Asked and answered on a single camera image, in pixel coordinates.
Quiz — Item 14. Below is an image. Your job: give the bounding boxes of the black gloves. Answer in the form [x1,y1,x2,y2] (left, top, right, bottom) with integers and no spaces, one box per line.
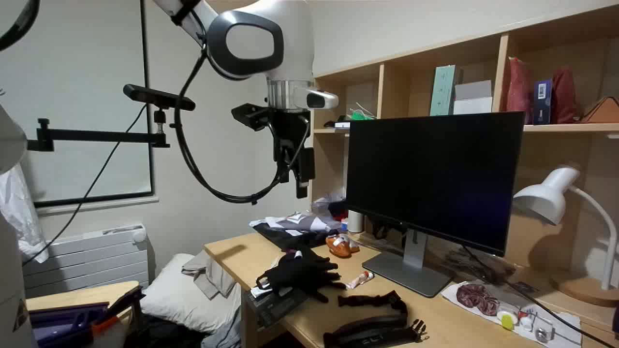
[256,248,349,306]

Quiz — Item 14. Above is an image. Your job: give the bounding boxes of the white plastic packet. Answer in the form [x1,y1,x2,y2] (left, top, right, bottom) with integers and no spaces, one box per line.
[496,306,602,348]

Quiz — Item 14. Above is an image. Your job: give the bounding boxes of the thin black camera cable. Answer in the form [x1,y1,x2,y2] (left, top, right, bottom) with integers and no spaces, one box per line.
[22,103,151,268]

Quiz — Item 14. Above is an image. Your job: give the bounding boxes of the small wooden table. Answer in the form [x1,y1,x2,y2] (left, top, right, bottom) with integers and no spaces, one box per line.
[26,279,144,318]

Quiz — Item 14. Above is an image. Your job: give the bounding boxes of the dark device at right edge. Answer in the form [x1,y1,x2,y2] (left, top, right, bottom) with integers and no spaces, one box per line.
[248,287,310,329]

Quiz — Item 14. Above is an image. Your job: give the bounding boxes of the white pillow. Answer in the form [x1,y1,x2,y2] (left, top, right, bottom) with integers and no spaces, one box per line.
[140,252,244,335]

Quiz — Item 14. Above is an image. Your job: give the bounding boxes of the black monitor cable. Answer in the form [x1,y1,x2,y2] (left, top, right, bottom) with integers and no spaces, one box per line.
[461,244,602,348]

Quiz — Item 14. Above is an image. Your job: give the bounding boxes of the black computer monitor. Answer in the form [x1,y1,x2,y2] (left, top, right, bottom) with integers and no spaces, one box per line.
[345,111,527,300]

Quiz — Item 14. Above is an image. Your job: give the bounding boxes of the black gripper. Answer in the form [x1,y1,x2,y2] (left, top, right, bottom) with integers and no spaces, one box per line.
[269,107,318,202]

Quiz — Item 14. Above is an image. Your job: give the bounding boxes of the wooden shelf unit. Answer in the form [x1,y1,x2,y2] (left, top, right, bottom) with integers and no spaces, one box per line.
[310,3,619,273]

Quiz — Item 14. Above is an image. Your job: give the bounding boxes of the green box on shelf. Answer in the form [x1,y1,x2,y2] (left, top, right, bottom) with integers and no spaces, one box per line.
[428,65,459,119]

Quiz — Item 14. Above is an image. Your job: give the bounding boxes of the yellow green round item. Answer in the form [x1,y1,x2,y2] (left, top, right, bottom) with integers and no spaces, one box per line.
[498,310,521,333]

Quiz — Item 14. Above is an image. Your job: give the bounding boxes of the black running belt pouch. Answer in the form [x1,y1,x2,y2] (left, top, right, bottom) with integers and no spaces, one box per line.
[322,289,432,348]

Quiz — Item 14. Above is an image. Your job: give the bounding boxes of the gray folded cloth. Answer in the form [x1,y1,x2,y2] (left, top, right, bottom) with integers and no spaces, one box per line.
[180,250,240,302]

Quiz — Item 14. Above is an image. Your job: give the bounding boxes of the black white clothing pile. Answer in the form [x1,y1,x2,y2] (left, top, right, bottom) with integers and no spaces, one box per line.
[250,211,347,252]

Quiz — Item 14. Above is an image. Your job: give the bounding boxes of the blue box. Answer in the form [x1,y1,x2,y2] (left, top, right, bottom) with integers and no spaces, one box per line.
[532,78,556,126]

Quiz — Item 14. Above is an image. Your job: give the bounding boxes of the brown oval tray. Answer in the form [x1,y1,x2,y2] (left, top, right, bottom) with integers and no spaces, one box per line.
[324,233,362,262]

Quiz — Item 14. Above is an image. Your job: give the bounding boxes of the black fabric bundle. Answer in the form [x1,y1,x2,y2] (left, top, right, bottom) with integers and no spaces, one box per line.
[122,314,221,348]

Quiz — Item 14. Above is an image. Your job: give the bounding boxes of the white desk lamp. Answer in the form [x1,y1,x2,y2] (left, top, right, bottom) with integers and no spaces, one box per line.
[511,165,619,308]

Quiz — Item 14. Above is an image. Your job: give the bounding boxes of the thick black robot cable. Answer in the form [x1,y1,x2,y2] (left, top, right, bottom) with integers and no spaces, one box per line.
[169,47,293,208]

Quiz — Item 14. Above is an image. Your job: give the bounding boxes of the black framed whiteboard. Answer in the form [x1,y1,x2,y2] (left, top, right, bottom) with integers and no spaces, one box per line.
[0,0,157,210]

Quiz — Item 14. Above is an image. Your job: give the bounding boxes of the white cup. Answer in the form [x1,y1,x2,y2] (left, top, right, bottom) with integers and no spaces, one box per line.
[347,210,364,237]

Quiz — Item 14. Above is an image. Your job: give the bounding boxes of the black stereo camera bar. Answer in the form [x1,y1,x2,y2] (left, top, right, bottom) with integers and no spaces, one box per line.
[122,82,198,113]

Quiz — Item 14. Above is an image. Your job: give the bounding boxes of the brown wooden piece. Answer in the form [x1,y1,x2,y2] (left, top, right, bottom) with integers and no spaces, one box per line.
[579,95,619,126]

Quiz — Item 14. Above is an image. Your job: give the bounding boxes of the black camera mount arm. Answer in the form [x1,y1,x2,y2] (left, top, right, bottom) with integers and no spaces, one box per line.
[26,109,173,155]

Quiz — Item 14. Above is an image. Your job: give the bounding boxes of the small white red tube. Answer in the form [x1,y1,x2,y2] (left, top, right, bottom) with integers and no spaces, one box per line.
[345,269,376,293]

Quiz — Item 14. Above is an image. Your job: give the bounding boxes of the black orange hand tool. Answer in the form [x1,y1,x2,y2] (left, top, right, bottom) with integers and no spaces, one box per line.
[90,285,148,337]

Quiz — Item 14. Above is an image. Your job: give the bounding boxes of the white plastic bag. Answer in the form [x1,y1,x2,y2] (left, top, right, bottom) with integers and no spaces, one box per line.
[0,163,51,266]

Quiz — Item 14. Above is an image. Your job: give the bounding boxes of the white box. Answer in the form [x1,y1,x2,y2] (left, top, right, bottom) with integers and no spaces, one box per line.
[453,78,496,117]

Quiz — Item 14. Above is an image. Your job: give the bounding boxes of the purple plastic bin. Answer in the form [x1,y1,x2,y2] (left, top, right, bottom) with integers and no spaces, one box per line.
[28,304,113,348]

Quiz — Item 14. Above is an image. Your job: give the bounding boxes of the white radiator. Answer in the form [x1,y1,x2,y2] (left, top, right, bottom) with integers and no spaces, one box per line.
[22,223,153,300]

